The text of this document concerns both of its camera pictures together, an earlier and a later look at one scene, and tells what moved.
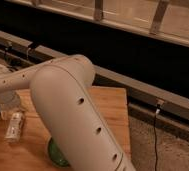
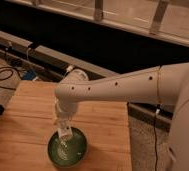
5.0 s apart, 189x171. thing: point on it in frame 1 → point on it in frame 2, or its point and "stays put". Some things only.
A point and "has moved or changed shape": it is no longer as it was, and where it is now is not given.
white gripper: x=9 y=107 → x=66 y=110
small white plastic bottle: x=13 y=134 has moved or changed shape
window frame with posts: x=178 y=21 stays put
